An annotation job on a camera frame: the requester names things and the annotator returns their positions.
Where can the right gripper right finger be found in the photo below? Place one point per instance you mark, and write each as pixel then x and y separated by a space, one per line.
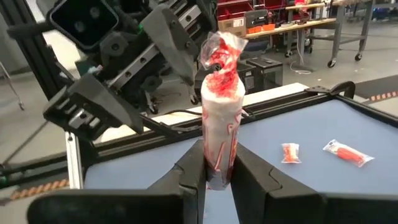
pixel 258 199

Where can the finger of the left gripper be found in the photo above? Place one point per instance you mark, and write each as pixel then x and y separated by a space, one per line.
pixel 99 105
pixel 169 40

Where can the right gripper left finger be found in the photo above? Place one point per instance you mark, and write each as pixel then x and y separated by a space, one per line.
pixel 189 199

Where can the red gummy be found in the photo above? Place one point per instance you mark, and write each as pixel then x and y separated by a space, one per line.
pixel 290 153
pixel 348 153

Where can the white red-striped candy roll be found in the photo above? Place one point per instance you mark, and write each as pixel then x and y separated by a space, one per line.
pixel 222 124

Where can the silver aluminium table leg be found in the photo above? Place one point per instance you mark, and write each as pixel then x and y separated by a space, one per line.
pixel 74 161

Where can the brown cardboard box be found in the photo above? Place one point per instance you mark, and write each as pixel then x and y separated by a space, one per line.
pixel 230 28

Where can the red storage bin rack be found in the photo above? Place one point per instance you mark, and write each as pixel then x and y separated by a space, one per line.
pixel 233 9

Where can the black computer case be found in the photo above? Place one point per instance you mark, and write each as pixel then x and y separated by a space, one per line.
pixel 265 73
pixel 244 74

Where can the orange plastic trays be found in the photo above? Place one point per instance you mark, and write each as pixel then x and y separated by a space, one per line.
pixel 267 28

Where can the hazard-striped black floor mat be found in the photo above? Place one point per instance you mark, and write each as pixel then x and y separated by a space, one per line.
pixel 37 188
pixel 384 96

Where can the gray metal workbench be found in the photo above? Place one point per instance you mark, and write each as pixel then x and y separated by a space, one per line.
pixel 338 37

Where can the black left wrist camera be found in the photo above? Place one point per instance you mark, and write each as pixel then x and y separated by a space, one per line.
pixel 84 21

